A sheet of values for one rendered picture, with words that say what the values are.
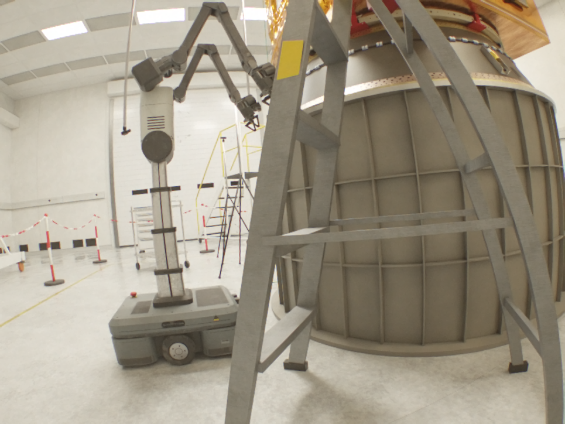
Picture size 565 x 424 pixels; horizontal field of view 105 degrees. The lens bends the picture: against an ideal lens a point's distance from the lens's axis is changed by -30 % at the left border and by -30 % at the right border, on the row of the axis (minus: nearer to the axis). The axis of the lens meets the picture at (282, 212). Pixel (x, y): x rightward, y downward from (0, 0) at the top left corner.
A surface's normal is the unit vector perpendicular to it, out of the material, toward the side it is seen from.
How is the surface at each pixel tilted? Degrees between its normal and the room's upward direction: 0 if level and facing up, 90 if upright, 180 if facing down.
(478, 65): 62
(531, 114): 90
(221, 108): 90
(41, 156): 90
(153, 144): 90
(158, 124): 100
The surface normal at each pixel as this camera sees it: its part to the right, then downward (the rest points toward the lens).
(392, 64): -0.44, -0.42
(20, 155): 0.25, -0.01
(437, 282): -0.36, 0.04
